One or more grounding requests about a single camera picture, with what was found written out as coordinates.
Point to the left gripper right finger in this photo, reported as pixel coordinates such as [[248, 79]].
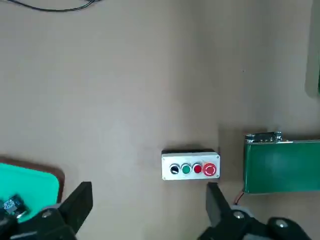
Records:
[[237, 225]]

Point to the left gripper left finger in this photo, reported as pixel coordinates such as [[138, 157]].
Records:
[[50, 222]]

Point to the green-capped push-button part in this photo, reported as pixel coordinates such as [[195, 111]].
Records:
[[13, 203]]

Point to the green plastic tray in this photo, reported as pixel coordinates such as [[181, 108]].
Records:
[[30, 180], [312, 50]]

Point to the green belt conveyor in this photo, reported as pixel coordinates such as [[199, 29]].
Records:
[[280, 170]]

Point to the grey push-button control box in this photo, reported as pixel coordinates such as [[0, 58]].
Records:
[[175, 160]]

